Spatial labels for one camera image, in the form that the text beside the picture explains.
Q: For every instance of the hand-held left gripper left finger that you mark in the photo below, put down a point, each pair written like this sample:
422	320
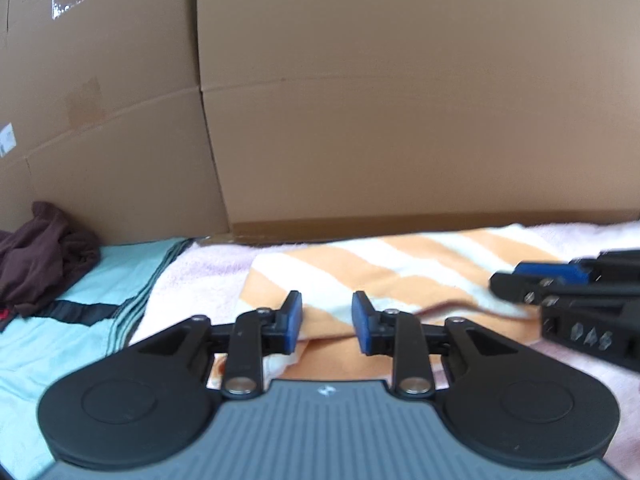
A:
292	325

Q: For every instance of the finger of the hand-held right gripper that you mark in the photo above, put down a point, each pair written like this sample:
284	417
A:
520	289
550	271

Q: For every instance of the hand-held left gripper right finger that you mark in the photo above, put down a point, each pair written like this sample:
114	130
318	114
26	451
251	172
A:
361	327

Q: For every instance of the orange white striped garment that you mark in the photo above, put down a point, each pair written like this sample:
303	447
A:
410	270

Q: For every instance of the pink fleece blanket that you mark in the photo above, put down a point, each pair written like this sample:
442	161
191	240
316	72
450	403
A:
200	270

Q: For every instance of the large labelled cardboard box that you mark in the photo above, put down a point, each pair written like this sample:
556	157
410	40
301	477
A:
415	95

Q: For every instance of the teal cloth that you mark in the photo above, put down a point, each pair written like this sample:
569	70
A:
60	320

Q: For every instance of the dark brown garment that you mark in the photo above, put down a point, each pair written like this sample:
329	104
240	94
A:
40	255

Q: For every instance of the cardboard box with small label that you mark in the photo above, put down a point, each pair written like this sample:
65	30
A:
105	100

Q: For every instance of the small white label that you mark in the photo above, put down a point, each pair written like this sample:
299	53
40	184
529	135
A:
7	141

